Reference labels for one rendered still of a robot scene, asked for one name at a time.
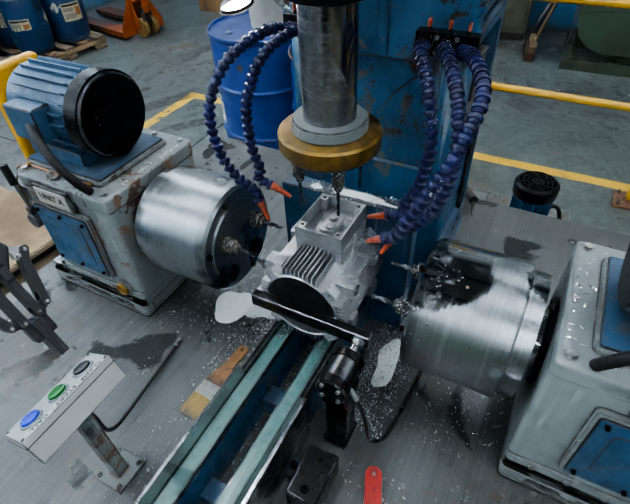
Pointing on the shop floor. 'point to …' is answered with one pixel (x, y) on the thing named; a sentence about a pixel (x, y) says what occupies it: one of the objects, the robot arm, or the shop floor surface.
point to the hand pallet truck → (141, 19)
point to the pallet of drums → (33, 29)
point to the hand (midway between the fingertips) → (47, 335)
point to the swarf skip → (610, 42)
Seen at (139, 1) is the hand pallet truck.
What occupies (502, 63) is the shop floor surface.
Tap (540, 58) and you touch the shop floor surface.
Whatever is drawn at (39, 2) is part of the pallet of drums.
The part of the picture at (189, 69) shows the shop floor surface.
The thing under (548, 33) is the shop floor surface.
